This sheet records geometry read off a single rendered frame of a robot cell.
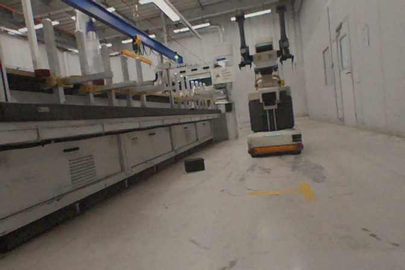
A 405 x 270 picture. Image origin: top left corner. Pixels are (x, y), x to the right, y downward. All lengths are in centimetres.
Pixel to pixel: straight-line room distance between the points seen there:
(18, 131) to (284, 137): 258
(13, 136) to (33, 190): 46
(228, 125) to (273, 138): 296
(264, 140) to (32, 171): 234
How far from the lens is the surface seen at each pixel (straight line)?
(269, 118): 354
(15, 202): 175
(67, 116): 163
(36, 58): 305
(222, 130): 628
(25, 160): 179
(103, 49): 212
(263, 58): 337
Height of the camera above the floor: 53
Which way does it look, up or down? 3 degrees down
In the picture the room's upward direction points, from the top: 7 degrees counter-clockwise
